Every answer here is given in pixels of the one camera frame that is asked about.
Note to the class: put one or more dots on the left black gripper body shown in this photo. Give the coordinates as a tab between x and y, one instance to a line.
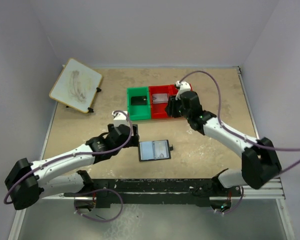
133	142

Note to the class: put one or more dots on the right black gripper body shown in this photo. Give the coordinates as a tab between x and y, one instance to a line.
185	113

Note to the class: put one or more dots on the black card holder wallet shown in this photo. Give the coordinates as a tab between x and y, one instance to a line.
154	150

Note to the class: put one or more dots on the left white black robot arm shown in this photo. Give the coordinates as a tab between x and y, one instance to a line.
27	182

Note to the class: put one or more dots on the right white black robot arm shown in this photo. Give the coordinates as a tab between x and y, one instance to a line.
258	165

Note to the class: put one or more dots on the silver card in red bin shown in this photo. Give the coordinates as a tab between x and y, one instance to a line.
160	98

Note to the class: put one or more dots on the black card in green bin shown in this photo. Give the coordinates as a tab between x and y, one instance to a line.
139	100

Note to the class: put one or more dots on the right red plastic bin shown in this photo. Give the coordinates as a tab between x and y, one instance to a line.
177	90

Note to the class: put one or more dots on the red plastic bin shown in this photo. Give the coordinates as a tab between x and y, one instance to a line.
177	90
158	110

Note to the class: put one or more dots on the middle red plastic bin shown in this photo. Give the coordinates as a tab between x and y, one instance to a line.
158	110

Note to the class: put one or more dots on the green plastic bin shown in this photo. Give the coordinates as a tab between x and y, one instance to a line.
138	113

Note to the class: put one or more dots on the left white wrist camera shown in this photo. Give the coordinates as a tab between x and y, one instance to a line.
120	119

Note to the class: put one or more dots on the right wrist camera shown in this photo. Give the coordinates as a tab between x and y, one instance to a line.
182	87

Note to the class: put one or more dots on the small whiteboard with wooden frame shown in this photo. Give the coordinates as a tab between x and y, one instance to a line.
77	86

